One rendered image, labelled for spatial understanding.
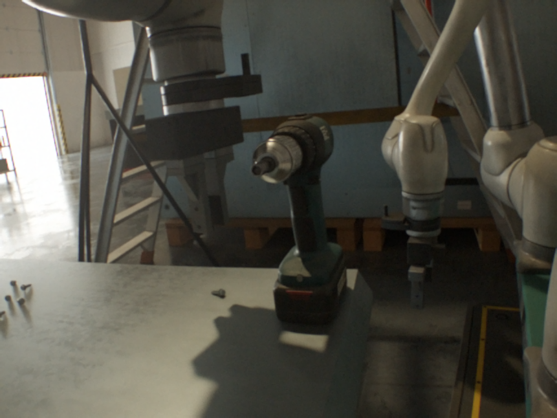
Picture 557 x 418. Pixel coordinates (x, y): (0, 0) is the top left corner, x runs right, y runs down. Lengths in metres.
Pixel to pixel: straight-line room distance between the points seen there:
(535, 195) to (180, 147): 0.73
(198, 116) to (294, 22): 1.95
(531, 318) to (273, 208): 1.97
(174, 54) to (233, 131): 0.13
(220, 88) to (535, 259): 0.76
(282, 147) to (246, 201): 2.24
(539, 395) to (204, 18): 0.62
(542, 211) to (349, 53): 1.61
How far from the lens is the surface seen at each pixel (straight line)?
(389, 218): 0.93
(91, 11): 0.40
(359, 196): 2.42
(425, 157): 0.85
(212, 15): 0.51
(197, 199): 0.53
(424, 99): 1.01
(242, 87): 0.46
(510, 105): 1.10
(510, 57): 1.09
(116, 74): 6.49
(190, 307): 0.58
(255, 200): 2.60
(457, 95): 1.58
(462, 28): 0.93
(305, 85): 2.39
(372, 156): 2.35
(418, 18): 1.60
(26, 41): 12.88
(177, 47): 0.50
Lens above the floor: 0.92
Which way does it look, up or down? 16 degrees down
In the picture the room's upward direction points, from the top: 6 degrees counter-clockwise
